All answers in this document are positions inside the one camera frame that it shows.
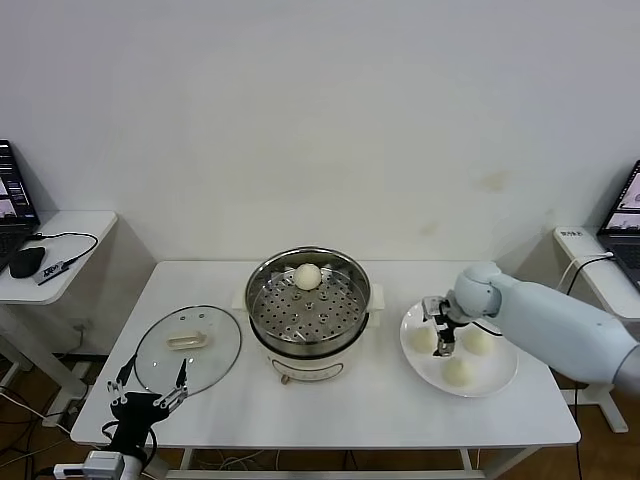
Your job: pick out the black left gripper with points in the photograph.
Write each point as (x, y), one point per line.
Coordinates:
(135, 410)

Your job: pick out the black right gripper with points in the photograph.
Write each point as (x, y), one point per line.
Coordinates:
(446, 315)

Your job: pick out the round glass pot lid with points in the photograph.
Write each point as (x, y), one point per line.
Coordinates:
(160, 360)

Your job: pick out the white steamed baozi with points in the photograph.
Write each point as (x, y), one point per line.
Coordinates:
(479, 342)
(306, 276)
(457, 372)
(421, 341)

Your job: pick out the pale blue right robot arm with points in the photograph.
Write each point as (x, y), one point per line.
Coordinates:
(550, 315)

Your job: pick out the stainless steel steamer basket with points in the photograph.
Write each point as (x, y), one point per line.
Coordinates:
(310, 325)

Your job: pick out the round white plate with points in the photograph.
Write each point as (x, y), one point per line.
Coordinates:
(500, 370)

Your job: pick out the grey usb hub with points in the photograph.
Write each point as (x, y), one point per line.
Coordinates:
(52, 272)

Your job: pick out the cream electric cooking pot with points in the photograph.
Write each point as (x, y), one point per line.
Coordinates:
(305, 367)

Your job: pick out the white side table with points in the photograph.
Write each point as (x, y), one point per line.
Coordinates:
(85, 225)
(595, 280)

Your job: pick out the black computer mouse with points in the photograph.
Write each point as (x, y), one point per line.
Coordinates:
(27, 262)

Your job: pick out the small printed label sticker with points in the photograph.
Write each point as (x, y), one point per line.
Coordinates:
(572, 233)

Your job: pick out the black open laptop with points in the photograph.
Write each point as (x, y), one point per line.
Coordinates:
(15, 200)

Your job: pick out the dark grey open laptop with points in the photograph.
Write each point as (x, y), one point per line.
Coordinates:
(625, 210)

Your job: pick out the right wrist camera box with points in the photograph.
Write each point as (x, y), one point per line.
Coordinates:
(431, 307)

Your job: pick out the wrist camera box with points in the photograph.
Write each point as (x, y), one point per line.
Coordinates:
(100, 464)
(431, 307)

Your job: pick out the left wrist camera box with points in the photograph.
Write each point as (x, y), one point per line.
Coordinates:
(100, 464)

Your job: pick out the white work table frame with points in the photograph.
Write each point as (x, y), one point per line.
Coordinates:
(325, 476)

